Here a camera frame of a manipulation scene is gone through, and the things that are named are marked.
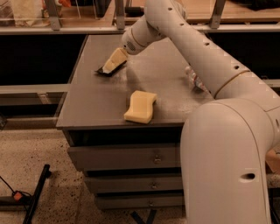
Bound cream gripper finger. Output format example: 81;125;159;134
105;47;128;65

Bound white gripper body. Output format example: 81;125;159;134
122;16;165;55

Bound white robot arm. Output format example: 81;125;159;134
122;0;280;224

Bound yellow sponge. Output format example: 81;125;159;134
123;90;158;123

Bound grey drawer cabinet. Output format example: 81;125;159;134
57;35;212;197

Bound clear plastic water bottle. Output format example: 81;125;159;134
185;66;207;91

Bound top grey drawer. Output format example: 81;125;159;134
67;143;180;171

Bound grey drawer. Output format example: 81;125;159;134
67;143;180;171
94;193;185;210
85;174;183;193

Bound middle grey drawer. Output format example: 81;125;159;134
85;174;183;193

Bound bottom grey drawer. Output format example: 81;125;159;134
94;193;185;210

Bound black floor stand bar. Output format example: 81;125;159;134
23;164;52;224

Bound cardboard box with label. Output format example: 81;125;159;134
265;150;280;174

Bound metal railing frame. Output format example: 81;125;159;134
0;0;280;35

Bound orange cable clip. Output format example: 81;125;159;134
12;191;23;201

